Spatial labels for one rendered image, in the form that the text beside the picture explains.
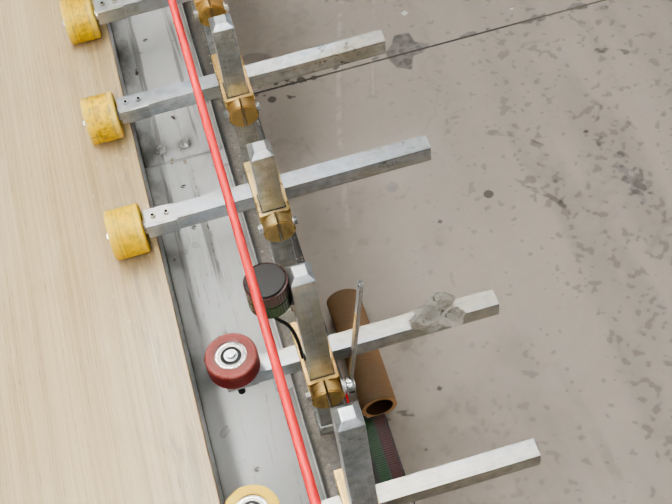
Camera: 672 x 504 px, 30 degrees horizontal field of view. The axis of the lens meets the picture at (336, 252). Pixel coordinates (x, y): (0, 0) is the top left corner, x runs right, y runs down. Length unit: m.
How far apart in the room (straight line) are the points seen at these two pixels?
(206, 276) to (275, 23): 1.42
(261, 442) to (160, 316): 0.31
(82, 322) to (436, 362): 1.13
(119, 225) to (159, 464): 0.38
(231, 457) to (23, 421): 0.39
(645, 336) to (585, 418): 0.26
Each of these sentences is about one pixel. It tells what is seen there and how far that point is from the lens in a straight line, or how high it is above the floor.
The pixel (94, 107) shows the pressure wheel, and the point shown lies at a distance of 2.12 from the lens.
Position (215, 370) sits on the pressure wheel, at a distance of 1.86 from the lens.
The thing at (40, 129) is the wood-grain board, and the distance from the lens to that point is 2.23.
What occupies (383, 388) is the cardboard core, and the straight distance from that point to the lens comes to 2.77.
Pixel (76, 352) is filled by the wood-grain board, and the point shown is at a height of 0.90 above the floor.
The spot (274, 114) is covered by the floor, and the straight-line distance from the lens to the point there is 3.37.
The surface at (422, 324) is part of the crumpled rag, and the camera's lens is 1.91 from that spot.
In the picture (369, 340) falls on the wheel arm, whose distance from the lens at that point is 1.91.
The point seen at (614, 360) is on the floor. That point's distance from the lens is 2.90.
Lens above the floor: 2.49
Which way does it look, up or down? 54 degrees down
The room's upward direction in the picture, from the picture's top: 9 degrees counter-clockwise
